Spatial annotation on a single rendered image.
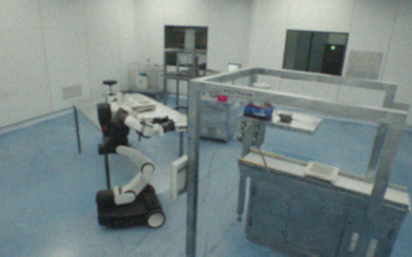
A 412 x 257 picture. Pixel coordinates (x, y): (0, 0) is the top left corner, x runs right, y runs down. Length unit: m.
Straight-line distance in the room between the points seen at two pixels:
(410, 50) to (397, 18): 0.75
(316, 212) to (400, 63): 5.42
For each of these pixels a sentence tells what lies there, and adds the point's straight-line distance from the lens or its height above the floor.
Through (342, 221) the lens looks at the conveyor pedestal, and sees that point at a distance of 2.63.
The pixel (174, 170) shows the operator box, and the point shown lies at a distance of 1.92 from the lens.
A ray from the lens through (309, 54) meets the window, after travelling 7.42.
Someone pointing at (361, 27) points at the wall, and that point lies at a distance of 7.41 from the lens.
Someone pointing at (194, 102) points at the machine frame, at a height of 1.51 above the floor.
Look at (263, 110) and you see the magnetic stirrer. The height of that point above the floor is 1.34.
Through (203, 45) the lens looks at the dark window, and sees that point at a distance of 8.05.
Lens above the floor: 1.95
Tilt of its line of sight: 20 degrees down
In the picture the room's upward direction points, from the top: 3 degrees clockwise
